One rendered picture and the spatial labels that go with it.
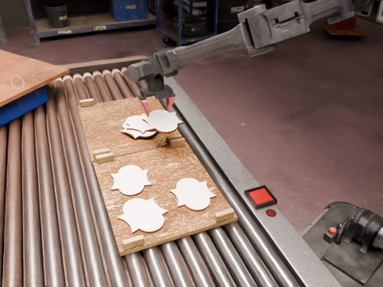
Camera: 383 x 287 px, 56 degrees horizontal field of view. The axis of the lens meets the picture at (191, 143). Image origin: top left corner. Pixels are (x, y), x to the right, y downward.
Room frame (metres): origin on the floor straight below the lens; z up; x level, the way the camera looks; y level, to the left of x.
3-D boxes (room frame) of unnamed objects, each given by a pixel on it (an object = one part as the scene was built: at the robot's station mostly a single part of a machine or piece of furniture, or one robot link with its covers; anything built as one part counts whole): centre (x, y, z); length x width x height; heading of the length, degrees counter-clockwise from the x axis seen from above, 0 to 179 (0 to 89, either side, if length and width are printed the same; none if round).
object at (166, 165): (0.86, 0.10, 0.93); 0.41 x 0.35 x 0.02; 23
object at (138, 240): (0.63, 0.15, 0.95); 0.06 x 0.02 x 0.03; 113
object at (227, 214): (0.73, -0.10, 0.95); 0.06 x 0.02 x 0.03; 113
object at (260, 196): (0.84, -0.22, 0.92); 0.06 x 0.06 x 0.01; 22
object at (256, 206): (0.84, -0.22, 0.92); 0.08 x 0.08 x 0.02; 22
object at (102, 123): (1.24, 0.26, 0.93); 0.41 x 0.35 x 0.02; 21
